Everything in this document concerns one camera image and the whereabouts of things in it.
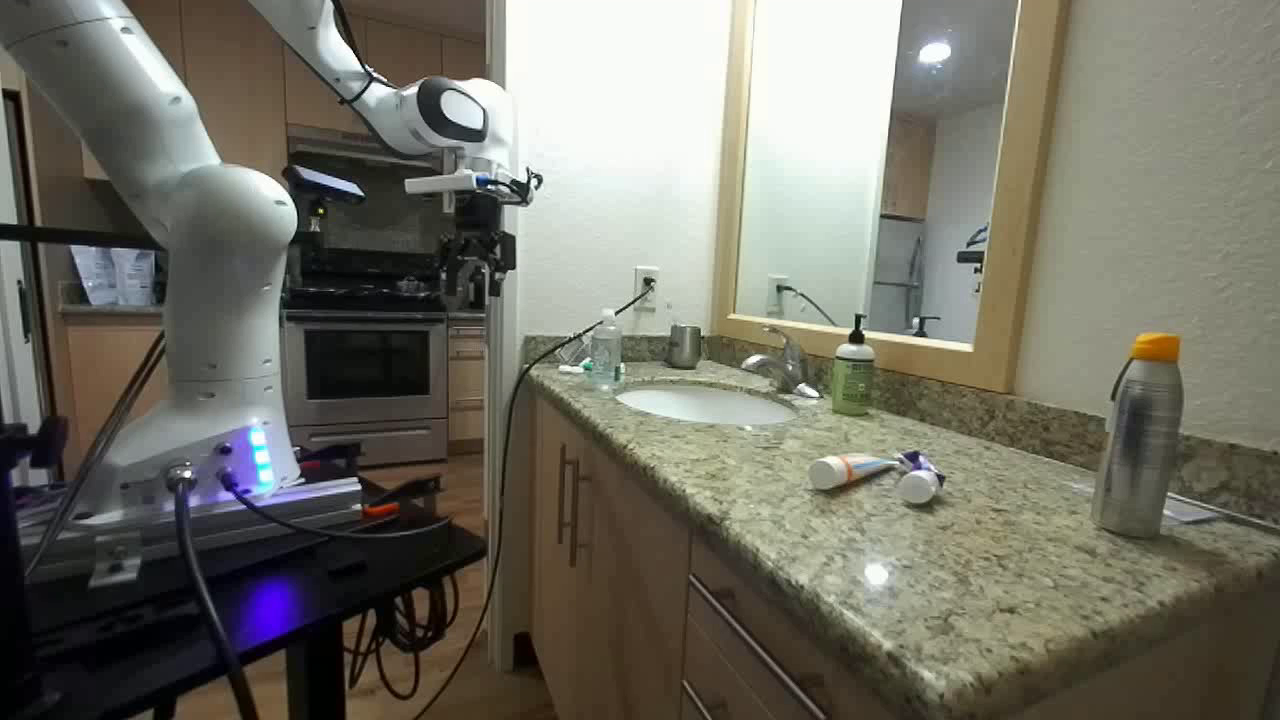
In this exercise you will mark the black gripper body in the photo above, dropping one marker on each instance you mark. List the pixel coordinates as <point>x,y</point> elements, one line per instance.
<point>487,239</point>

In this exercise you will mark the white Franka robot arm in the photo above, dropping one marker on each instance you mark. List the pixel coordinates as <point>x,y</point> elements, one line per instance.
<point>220,267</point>

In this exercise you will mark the grey metal toothbrush holder cup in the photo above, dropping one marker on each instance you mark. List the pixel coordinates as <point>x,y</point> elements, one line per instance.
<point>686,344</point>

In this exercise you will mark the clear plastic bottle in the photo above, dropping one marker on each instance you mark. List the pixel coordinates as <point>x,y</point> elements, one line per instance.
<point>606,357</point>

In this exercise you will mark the stainless steel oven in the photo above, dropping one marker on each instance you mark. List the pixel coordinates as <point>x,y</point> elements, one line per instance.
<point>366,373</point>

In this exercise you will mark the orange black clamp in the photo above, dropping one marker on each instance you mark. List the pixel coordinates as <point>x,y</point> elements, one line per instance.
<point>386,511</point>

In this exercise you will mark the white oval sink basin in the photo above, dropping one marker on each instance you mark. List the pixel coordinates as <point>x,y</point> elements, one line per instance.
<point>704,406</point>

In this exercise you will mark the aluminium robot mounting plate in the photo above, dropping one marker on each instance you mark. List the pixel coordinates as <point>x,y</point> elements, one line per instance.
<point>286,511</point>

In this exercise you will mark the chrome sink faucet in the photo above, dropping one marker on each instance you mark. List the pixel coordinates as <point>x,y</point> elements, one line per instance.
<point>786,364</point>

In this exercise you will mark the light wood vanity cabinet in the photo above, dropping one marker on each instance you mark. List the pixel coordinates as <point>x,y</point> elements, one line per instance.
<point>627,575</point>

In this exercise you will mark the black robot table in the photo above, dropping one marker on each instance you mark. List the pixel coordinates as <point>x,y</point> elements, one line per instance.
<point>306,587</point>

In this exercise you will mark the green soap pump bottle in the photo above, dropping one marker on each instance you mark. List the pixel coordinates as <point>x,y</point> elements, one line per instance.
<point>852,378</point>

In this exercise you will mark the white toothpaste tube orange cap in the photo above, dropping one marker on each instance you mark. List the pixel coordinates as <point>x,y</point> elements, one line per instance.
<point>847,468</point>

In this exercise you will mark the purple white tube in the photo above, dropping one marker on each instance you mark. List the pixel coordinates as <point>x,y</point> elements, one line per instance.
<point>921,481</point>

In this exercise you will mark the black stand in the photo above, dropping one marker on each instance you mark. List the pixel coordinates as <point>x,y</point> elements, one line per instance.
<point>17,575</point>

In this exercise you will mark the silver spray can orange cap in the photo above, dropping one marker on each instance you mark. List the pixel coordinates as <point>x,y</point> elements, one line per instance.
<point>1142,442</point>

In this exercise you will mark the flat pale plastic packet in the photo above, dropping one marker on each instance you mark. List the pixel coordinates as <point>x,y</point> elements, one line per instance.
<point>1190,511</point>

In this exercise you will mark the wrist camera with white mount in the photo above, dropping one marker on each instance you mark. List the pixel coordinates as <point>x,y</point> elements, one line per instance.
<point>465,184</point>

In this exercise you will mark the white wall outlet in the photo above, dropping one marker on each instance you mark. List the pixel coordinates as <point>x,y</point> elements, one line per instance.
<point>645,284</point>

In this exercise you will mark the wooden kitchen wall cabinets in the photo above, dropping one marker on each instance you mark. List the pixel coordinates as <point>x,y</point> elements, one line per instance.
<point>214,66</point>

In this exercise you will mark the wood framed wall mirror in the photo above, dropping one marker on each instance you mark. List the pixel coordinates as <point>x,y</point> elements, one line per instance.
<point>1023,201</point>

